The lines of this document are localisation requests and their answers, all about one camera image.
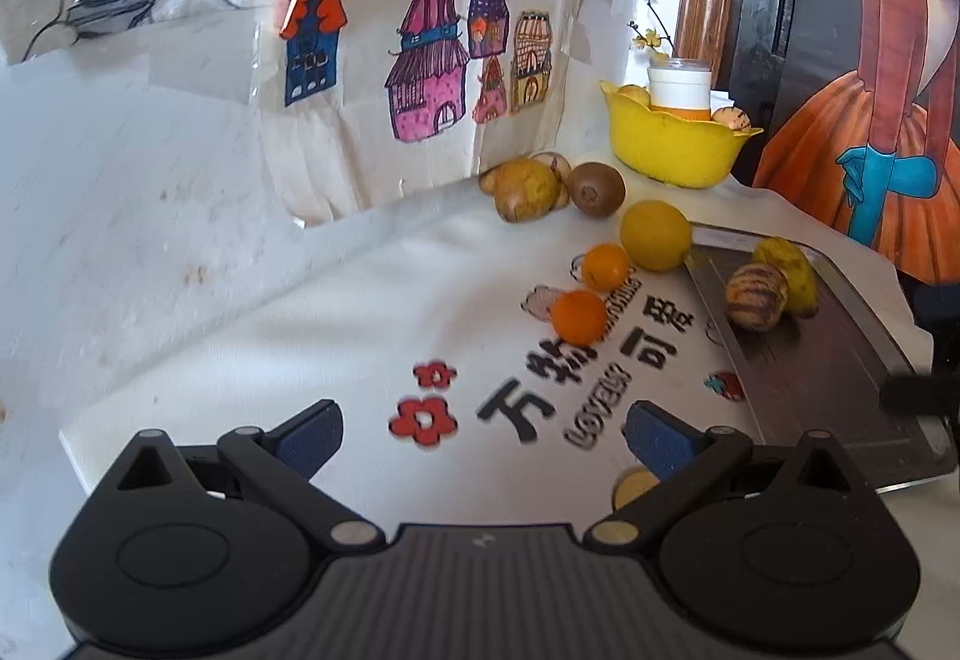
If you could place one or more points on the small yellow fruit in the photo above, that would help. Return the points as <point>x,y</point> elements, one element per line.
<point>634,96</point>

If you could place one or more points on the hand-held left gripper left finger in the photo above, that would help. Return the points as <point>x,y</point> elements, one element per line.
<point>311,439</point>

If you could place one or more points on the yellow flower twig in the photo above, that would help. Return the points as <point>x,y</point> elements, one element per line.
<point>651,34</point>

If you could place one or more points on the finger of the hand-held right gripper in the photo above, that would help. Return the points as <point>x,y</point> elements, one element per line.
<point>919,391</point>

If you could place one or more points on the white and orange cup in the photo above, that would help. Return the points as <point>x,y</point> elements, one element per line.
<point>679,82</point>

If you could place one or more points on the white printed cloth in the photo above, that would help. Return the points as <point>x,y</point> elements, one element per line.
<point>420,300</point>

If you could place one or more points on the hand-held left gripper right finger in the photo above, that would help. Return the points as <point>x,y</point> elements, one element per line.
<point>660,441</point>

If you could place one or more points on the striped purple passion fruit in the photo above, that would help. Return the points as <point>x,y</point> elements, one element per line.
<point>756,296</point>

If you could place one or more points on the small orange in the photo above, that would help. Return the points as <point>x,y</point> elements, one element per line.
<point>606,265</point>
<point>579,317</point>

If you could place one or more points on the metal tray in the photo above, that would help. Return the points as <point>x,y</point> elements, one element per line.
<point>817,375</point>

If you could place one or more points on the yellow plastic bowl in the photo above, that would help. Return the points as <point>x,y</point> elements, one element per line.
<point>675,146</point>

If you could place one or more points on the brown kiwi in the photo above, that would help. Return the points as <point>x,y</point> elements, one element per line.
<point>596,187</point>

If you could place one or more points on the large yellow citrus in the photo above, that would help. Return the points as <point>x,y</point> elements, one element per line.
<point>655,235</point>

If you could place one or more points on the yellow-green oblong fruit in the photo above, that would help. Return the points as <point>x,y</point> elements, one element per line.
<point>795,270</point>

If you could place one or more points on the potato-like item in bowl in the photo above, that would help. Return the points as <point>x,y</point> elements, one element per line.
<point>731,120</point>

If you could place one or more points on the orange dress lady painting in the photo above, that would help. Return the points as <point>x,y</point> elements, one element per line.
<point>885,105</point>

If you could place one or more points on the yellow-brown potato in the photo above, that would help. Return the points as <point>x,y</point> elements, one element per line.
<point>525,189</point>

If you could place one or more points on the round dull yellow fruit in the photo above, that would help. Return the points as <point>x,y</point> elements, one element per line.
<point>630,489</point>

